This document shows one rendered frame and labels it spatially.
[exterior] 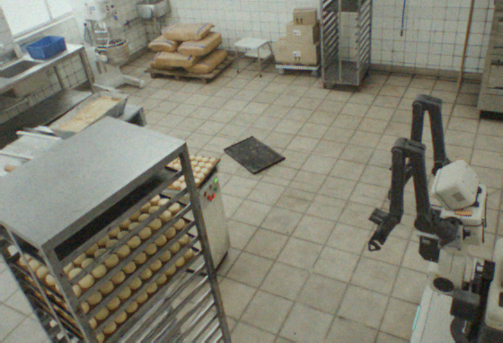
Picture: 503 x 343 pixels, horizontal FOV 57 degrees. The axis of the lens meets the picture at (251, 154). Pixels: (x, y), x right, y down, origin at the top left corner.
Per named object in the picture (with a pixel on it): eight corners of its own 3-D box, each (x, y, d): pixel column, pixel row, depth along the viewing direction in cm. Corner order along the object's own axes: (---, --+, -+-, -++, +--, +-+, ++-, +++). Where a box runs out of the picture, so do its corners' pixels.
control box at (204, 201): (200, 209, 318) (197, 193, 310) (216, 188, 336) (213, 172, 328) (205, 210, 316) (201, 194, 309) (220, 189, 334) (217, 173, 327)
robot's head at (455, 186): (482, 178, 221) (463, 155, 219) (477, 205, 206) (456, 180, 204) (455, 189, 231) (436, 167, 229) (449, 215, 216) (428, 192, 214)
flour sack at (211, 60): (208, 75, 658) (207, 65, 650) (183, 74, 675) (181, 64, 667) (230, 56, 711) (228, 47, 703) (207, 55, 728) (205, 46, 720)
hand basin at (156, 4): (193, 31, 748) (180, -40, 688) (180, 39, 721) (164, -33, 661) (145, 28, 792) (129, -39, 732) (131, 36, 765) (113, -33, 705)
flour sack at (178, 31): (161, 40, 678) (158, 30, 669) (174, 30, 710) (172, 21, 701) (204, 42, 652) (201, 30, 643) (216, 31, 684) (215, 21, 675)
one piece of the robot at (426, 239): (454, 231, 249) (460, 200, 237) (445, 267, 229) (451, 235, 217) (423, 224, 256) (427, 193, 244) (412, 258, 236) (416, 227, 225)
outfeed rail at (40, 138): (19, 138, 406) (15, 132, 402) (22, 136, 408) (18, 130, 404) (218, 172, 327) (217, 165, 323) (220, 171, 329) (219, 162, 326)
